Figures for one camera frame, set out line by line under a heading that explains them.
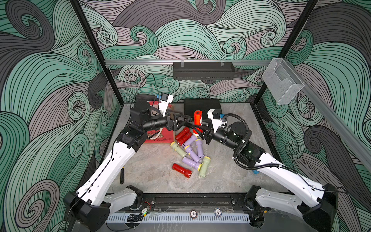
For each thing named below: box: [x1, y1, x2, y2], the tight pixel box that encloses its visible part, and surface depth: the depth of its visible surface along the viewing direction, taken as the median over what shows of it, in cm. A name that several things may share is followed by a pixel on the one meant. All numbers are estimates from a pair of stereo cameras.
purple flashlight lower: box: [182, 156, 202, 172], surface depth 87 cm
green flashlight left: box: [170, 141, 187, 158], surface depth 92 cm
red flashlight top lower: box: [176, 131, 193, 146], surface depth 97 cm
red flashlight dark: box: [171, 163, 193, 179], surface depth 84 cm
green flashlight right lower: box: [199, 156, 212, 178], surface depth 85 cm
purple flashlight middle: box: [184, 145, 201, 163], surface depth 90 cm
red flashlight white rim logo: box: [193, 110, 203, 126], surface depth 60 cm
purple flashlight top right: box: [195, 138, 205, 159], surface depth 92 cm
